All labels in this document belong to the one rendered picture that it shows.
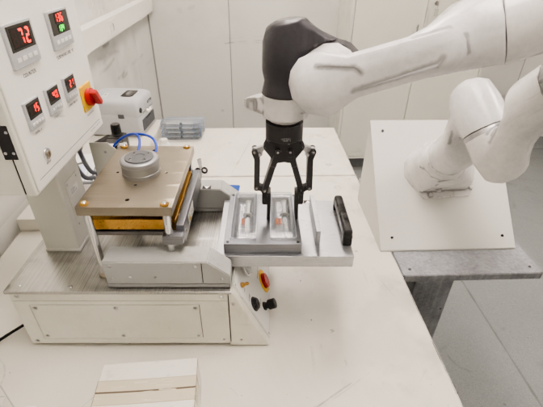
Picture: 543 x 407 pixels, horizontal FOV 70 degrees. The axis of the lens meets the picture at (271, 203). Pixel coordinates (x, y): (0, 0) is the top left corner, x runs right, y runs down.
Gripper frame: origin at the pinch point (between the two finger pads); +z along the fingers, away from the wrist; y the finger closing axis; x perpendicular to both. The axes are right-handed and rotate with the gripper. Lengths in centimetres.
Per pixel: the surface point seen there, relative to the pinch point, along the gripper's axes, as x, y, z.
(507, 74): 255, 198, 38
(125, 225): -10.1, -32.1, -1.6
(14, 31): -9, -42, -38
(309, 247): -7.9, 5.9, 6.1
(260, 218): -0.6, -5.0, 3.4
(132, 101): 90, -60, 6
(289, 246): -9.9, 1.3, 4.2
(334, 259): -10.9, 11.0, 7.0
